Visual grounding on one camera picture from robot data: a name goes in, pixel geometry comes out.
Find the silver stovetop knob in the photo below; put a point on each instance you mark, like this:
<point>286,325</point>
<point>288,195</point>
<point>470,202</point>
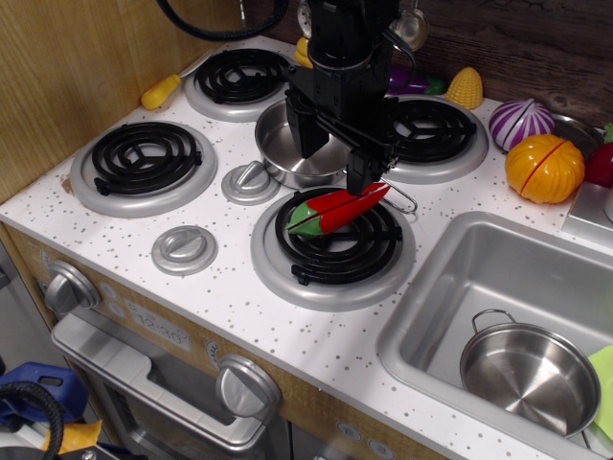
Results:
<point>249,184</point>
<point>184,250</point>

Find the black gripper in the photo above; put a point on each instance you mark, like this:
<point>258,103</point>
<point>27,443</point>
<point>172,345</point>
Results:
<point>348,105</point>

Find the front right black burner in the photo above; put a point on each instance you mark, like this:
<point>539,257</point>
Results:
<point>354,267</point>

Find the orange toy pumpkin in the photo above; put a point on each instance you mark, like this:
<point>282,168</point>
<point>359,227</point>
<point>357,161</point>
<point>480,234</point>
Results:
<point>545,168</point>

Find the back right black burner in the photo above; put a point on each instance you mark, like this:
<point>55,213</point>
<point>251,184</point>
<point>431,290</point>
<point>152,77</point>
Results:
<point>438,141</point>

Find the red toy vegetable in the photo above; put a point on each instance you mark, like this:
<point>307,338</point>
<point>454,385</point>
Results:
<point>598,168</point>

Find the back left black burner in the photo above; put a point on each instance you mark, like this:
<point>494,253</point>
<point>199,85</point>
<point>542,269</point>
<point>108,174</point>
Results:
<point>236,86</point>

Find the silver oven knob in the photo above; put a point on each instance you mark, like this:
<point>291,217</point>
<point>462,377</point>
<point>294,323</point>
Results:
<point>69,289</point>
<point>245,389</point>

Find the right silver oven knob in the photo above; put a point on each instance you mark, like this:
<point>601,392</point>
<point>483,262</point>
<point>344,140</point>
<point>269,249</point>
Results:
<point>245,389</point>

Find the hanging steel ladle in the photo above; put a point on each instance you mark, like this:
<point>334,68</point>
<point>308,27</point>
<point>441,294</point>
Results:
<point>410,29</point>

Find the yellow toy banana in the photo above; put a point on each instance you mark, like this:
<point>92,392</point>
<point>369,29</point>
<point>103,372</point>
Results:
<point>301,54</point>

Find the silver oven door handle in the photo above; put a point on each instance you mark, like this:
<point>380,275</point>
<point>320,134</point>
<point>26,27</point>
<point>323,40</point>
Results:
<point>163,407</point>

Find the left silver oven knob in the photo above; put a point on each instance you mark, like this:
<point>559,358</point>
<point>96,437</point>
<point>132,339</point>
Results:
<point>69,289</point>

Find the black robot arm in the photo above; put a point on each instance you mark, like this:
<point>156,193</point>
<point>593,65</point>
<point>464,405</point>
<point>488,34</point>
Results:
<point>344,33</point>

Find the hanging steel slotted spoon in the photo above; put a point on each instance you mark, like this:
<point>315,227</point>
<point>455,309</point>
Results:
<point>304,17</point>

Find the yellow handled toy knife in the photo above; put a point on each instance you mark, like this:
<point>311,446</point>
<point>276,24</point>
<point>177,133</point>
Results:
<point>154,97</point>

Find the upper silver stovetop knob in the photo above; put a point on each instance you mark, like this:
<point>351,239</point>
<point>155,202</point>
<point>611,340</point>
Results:
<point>249,184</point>

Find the red green toy chili pepper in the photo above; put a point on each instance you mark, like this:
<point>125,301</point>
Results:
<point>324,214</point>

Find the lower silver stovetop knob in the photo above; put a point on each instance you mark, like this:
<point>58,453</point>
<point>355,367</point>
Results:
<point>184,250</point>

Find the blue object lower left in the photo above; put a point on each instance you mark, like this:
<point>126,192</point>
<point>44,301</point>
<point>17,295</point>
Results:
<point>32,390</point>

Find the front left black burner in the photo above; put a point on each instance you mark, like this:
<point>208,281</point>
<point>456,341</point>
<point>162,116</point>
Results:
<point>144,169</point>

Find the steel pot in sink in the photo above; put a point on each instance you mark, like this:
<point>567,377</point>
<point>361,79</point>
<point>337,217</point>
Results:
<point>530,372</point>

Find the yellow toy corn cob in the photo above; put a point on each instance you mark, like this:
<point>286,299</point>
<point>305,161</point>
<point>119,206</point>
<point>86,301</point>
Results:
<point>466,89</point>

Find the black burner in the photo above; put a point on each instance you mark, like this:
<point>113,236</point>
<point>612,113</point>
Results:
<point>354,267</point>
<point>236,86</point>
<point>144,169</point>
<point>438,141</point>

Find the steel bowl behind onion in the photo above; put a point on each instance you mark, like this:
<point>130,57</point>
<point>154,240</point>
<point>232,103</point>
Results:
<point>586,138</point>

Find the silver toy sink basin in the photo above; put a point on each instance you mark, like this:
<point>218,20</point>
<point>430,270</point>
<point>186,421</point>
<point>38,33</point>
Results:
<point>484,262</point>

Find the purple white toy onion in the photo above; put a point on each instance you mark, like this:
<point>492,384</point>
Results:
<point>514,121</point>

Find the purple toy eggplant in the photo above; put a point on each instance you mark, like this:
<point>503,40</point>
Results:
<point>420,84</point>

